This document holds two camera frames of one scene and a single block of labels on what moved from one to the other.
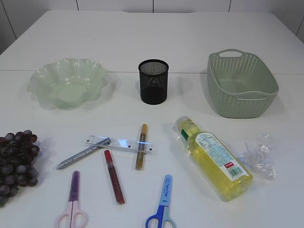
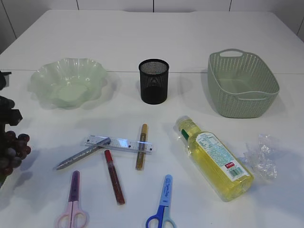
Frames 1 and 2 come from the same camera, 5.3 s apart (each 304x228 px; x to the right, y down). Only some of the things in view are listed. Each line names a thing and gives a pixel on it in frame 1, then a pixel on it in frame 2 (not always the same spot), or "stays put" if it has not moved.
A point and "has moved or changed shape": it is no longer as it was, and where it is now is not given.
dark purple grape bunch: [18, 150] has moved or changed shape
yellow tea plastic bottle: [229, 178] stays put
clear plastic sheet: [261, 158] stays put
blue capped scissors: [162, 215] stays put
